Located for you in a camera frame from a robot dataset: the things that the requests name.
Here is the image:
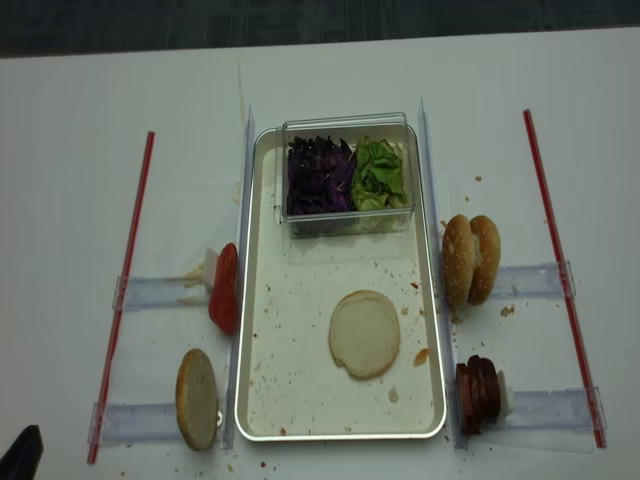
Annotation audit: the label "sesame bun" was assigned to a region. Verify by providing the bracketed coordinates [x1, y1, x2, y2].
[441, 214, 475, 308]
[468, 215, 501, 306]

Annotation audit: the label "white metal tray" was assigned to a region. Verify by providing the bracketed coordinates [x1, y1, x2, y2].
[235, 129, 447, 442]

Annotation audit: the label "clear holder upper left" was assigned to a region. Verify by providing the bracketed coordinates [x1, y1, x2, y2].
[112, 276, 209, 312]

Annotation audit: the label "sesame bun rear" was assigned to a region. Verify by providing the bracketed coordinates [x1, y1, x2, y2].
[468, 215, 501, 306]

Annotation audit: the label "black object corner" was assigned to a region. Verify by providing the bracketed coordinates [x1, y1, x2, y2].
[0, 425, 44, 480]

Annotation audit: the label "shredded purple cabbage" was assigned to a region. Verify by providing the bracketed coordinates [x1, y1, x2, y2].
[287, 136, 357, 216]

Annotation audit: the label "upright bun slice left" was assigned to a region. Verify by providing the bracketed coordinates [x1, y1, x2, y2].
[175, 348, 218, 451]

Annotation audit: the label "red strip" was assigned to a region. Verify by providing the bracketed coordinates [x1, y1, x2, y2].
[87, 131, 155, 465]
[522, 109, 607, 449]

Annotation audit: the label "bottom bun slice on tray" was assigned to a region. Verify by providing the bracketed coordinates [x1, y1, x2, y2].
[328, 290, 400, 380]

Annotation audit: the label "red strip left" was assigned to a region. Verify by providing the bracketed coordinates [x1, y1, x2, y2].
[87, 131, 155, 465]

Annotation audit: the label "clear plastic salad container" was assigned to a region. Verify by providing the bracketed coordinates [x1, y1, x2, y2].
[274, 112, 418, 238]

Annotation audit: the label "clear acrylic rail left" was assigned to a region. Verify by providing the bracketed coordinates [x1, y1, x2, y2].
[222, 106, 255, 451]

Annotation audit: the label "clear acrylic rail right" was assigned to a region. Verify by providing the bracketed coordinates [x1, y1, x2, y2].
[418, 99, 467, 451]

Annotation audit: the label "sesame bun front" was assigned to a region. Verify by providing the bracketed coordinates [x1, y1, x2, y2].
[441, 214, 475, 308]

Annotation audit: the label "red strip right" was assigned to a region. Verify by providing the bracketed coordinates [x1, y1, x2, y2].
[522, 109, 607, 449]

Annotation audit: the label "green lettuce leaves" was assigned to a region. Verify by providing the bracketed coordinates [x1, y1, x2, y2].
[351, 136, 407, 211]

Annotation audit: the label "clear holder lower right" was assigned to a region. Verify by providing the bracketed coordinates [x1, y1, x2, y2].
[498, 387, 607, 433]

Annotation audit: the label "white plastic block left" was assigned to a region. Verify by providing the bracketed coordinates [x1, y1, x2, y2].
[200, 249, 219, 302]

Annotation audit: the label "clear acrylic rail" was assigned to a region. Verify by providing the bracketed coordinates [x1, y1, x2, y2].
[418, 99, 467, 451]
[222, 106, 255, 451]

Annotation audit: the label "clear holder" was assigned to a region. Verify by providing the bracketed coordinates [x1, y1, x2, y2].
[112, 276, 209, 312]
[490, 261, 576, 300]
[498, 387, 607, 433]
[87, 403, 182, 445]

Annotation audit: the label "clear holder upper right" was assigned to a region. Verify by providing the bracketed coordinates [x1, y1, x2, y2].
[490, 261, 576, 300]

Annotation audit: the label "red tomato slices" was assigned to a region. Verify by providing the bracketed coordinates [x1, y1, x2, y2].
[208, 243, 238, 336]

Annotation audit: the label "clear holder lower left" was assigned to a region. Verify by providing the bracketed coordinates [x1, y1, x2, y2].
[87, 403, 182, 445]

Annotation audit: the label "stack of meat patties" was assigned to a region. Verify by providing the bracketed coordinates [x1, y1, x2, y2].
[456, 355, 502, 436]

